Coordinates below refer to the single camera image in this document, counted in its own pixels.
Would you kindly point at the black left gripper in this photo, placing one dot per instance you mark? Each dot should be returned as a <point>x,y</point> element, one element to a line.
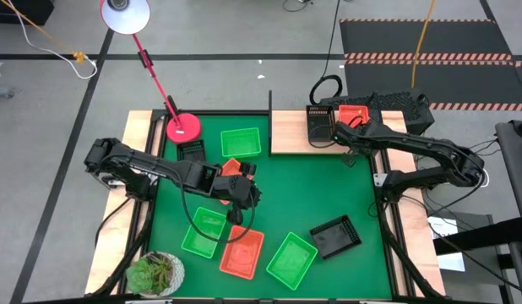
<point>235,190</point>

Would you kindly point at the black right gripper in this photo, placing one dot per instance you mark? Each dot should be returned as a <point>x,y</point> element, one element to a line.
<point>349,134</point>

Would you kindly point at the small orange plastic basket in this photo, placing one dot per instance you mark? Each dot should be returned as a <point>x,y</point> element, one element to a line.
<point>344,113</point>
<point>230,168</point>

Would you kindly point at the small black plastic basket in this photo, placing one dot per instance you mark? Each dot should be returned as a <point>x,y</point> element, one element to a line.
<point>191,151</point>
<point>320,122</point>

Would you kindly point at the small green plastic basket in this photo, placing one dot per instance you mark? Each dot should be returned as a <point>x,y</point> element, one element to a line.
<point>240,142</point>

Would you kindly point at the large green plastic basket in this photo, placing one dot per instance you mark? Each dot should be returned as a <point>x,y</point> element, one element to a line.
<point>204,232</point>
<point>291,261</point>

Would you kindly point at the large orange plastic basket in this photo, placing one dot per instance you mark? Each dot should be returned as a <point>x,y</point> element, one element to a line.
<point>242,253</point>

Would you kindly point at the large black plastic basket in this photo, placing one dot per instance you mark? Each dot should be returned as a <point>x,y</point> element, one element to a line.
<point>335,237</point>

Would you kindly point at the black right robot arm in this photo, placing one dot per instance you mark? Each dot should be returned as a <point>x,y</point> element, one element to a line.
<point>434,152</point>

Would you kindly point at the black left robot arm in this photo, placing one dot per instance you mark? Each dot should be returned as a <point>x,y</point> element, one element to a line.
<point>151,166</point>

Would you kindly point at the light wooden shelf board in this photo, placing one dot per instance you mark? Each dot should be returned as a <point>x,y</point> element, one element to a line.
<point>290,131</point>

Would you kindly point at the red desk lamp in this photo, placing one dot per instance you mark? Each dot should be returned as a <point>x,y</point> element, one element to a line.
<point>183,128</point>

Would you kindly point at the black hazard striped floor mat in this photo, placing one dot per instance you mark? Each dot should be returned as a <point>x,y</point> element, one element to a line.
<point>413,38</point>

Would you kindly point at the succulent in white patterned pot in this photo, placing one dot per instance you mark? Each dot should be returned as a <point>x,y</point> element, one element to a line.
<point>153,274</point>

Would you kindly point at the white paper sheet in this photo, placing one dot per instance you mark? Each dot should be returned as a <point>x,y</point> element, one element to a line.
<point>444,228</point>

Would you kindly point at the grey desk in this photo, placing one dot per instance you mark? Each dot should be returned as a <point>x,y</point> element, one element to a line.
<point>514,169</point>

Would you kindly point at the grey floor cylinder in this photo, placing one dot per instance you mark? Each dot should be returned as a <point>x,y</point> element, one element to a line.
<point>1,92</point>

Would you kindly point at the black floor box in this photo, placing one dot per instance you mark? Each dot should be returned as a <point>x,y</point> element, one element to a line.
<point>20,10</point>

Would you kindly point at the black metal shelf frame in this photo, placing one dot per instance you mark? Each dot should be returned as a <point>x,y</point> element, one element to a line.
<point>270,122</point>

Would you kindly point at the black aluminium table frame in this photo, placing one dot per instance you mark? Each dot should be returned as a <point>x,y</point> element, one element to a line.
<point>210,112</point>

